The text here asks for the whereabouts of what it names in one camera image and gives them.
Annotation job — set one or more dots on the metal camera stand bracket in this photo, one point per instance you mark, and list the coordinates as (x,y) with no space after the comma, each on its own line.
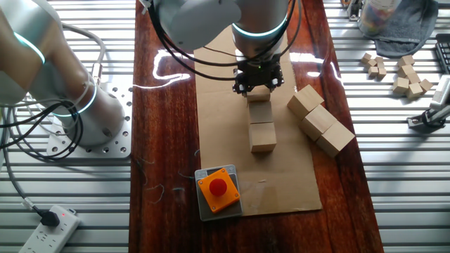
(420,122)

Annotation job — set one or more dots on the orange emergency stop button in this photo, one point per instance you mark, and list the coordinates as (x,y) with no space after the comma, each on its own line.
(225,215)

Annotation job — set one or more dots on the reddish brown wooden board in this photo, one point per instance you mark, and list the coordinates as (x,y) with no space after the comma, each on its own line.
(165,158)

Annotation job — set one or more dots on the silver camera on stand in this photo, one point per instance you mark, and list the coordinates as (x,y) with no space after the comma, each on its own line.
(442,93)

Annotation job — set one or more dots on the tiny wooden cube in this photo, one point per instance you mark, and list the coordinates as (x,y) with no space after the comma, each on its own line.
(379,60)
(382,72)
(366,57)
(372,71)
(371,63)

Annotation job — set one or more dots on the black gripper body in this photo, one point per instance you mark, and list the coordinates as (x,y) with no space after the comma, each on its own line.
(258,74)

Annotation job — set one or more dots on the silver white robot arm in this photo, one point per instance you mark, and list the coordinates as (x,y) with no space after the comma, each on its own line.
(98,116)

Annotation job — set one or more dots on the brown cardboard sheet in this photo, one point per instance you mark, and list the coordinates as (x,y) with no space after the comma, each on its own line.
(225,158)

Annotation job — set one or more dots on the orange emergency stop button box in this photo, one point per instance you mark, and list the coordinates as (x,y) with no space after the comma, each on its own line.
(218,189)

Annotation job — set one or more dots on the dark grey towel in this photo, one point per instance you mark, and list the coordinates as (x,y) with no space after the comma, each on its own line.
(411,31)

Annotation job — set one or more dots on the black keyboard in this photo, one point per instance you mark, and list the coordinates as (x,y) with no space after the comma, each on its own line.
(443,52)

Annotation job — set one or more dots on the small dark metal bracket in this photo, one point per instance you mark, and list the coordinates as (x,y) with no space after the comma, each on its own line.
(354,10)

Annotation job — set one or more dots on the small wooden cube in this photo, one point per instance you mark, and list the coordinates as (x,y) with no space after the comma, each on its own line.
(413,78)
(414,90)
(400,85)
(406,60)
(426,85)
(405,70)

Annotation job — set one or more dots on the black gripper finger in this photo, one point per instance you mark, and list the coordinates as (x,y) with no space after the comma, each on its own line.
(277,82)
(239,88)

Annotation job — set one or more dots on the silver robot mounting plate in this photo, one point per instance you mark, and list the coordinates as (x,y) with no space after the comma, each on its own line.
(121,140)

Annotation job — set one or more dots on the white power strip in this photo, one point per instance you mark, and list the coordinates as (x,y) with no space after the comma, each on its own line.
(52,235)

